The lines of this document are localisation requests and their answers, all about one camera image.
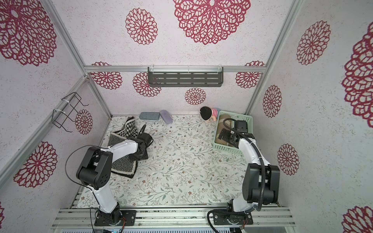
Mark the brown beige striped scarf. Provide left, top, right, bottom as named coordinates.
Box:
left=214, top=114, right=231, bottom=146

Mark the black white knitted scarf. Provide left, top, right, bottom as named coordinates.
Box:
left=108, top=116, right=138, bottom=179

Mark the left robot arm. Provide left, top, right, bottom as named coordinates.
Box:
left=76, top=133, right=153, bottom=214

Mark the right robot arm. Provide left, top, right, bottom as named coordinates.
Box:
left=218, top=118, right=280, bottom=214

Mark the mint green plastic basket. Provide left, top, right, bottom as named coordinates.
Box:
left=212, top=110, right=253, bottom=154

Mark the grey rectangular case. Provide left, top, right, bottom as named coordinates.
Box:
left=139, top=112, right=160, bottom=121

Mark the lilac oval case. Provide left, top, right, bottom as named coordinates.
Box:
left=159, top=110, right=173, bottom=124

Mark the doll with black hair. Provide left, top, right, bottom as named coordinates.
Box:
left=200, top=106, right=220, bottom=122

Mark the floral table mat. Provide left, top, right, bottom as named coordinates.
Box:
left=76, top=114, right=277, bottom=209

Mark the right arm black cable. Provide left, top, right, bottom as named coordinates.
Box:
left=206, top=117, right=267, bottom=233

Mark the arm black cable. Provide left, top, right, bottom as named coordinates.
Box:
left=64, top=124, right=147, bottom=210
left=206, top=117, right=267, bottom=233

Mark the dark grey wall shelf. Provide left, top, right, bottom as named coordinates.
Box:
left=147, top=67, right=224, bottom=87

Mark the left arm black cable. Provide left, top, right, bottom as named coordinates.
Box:
left=64, top=124, right=147, bottom=210

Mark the aluminium front rail frame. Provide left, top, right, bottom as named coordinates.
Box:
left=51, top=205, right=296, bottom=229

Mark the black wire wall rack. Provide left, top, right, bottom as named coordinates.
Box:
left=51, top=92, right=88, bottom=133

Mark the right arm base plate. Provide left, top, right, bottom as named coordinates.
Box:
left=212, top=210, right=253, bottom=226

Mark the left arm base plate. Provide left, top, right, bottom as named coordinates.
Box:
left=94, top=210, right=137, bottom=227

